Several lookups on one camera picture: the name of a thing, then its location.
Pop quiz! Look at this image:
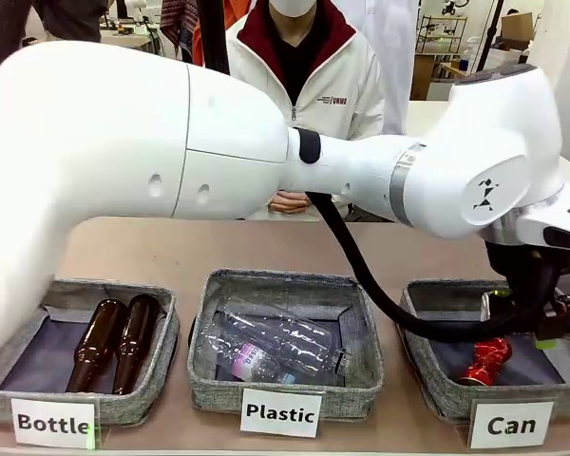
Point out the black cable strap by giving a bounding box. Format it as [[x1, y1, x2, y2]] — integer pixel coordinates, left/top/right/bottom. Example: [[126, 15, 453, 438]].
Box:
[[297, 127, 322, 165]]

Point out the white sign reading Plastic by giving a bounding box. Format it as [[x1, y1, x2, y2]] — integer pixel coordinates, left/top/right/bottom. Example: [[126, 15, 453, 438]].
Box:
[[239, 387, 326, 440]]

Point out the brown glass beer bottle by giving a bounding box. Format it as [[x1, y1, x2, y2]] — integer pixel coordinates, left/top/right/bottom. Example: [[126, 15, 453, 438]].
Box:
[[65, 298, 129, 394], [110, 294, 162, 397]]

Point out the small clear bottle blue cap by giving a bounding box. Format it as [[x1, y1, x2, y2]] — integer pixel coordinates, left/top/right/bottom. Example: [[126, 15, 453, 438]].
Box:
[[234, 341, 299, 384]]

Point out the white sign reading Bottle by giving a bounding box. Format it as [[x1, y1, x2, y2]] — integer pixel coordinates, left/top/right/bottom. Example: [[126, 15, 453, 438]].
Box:
[[9, 397, 101, 451]]

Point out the person in white coat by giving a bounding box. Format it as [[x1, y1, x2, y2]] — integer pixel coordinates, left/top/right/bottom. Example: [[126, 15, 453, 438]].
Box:
[[358, 0, 420, 136]]

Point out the grey background work table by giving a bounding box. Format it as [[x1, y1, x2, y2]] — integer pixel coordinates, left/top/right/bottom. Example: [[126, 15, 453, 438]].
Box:
[[99, 26, 156, 51]]

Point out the white face mask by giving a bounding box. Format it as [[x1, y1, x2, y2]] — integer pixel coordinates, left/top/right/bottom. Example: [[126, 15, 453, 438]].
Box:
[[271, 0, 315, 18]]

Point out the large clear plastic bottle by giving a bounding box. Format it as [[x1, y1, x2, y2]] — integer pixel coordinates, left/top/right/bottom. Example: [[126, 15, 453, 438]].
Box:
[[202, 303, 353, 382]]

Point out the crushed red soda can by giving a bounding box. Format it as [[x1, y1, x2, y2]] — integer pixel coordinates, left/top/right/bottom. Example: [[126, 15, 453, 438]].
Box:
[[457, 338, 514, 388]]

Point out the grey fabric basket can label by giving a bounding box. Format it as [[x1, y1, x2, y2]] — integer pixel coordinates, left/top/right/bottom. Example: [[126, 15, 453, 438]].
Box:
[[393, 278, 570, 423]]

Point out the grey fabric basket plastic label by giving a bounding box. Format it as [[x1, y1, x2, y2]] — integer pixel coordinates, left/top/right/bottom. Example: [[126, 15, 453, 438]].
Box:
[[188, 268, 387, 423]]

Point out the large cardboard box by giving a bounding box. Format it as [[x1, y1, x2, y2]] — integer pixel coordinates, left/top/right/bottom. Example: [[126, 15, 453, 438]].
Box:
[[500, 11, 536, 45]]

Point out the person in black clothes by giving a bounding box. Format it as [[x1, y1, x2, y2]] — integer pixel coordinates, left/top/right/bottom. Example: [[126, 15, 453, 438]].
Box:
[[26, 0, 102, 44]]

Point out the metal wire shelf rack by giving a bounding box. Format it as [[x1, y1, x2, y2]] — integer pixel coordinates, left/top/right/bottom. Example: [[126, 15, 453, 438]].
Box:
[[416, 12, 469, 54]]

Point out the black corrugated cable hose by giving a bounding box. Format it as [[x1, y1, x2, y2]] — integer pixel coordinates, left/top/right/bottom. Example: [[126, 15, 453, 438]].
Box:
[[195, 0, 555, 336]]

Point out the orange garment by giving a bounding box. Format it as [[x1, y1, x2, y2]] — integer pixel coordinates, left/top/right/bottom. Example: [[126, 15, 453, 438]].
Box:
[[191, 0, 209, 67]]

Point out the white sign reading Can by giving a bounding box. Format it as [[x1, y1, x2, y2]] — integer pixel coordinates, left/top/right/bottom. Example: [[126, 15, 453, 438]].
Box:
[[469, 400, 558, 450]]

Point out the person's left hand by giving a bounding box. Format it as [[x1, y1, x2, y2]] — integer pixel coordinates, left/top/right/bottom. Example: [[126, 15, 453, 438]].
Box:
[[289, 190, 313, 213]]

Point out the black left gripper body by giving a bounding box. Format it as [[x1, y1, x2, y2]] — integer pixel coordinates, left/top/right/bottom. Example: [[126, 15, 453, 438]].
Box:
[[484, 240, 564, 333]]

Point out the patterned hanging cloth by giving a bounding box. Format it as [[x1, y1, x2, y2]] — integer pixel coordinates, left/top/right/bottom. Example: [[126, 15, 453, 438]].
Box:
[[158, 0, 201, 49]]

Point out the grey fabric basket bottle label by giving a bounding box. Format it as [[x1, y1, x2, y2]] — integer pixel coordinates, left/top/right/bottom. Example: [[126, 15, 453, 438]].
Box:
[[0, 277, 181, 425]]

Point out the person's right hand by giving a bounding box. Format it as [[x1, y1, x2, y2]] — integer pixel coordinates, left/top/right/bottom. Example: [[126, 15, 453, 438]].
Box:
[[267, 189, 292, 213]]

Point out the wooden workbench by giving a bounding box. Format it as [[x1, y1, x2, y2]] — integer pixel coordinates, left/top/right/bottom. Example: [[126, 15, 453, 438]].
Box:
[[439, 60, 471, 82]]

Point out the person in white maroon jacket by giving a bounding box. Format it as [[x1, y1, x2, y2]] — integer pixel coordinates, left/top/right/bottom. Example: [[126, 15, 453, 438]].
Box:
[[224, 0, 391, 223]]

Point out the black stand pole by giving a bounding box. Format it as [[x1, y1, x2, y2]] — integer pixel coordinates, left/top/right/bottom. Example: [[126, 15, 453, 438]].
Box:
[[474, 0, 502, 73]]

